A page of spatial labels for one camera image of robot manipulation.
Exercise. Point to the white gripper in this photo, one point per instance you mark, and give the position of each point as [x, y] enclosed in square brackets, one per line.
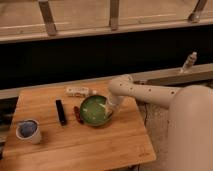
[112, 104]

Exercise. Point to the green ceramic bowl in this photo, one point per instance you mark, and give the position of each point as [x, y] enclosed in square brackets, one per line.
[94, 112]

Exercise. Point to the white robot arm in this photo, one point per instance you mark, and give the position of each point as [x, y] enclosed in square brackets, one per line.
[190, 128]

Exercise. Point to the brown red oblong object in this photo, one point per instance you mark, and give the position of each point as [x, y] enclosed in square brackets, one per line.
[77, 114]

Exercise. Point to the wooden cutting board table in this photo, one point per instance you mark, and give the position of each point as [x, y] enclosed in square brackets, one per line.
[74, 147]

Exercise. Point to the black rectangular bar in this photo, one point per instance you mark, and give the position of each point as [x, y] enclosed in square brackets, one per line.
[61, 114]

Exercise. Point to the small grey bottle on ledge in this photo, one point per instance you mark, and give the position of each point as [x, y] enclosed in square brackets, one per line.
[190, 61]

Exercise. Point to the white and blue cup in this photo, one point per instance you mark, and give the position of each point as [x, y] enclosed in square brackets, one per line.
[29, 131]

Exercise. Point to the middle metal bracket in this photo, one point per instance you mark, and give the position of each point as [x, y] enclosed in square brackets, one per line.
[114, 14]

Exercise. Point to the metal bracket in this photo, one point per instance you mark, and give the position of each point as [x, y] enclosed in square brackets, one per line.
[194, 17]
[114, 14]
[47, 17]

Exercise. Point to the left metal bracket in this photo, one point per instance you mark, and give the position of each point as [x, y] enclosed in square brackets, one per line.
[47, 17]

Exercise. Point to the right metal bracket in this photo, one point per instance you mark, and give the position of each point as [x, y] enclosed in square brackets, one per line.
[194, 17]

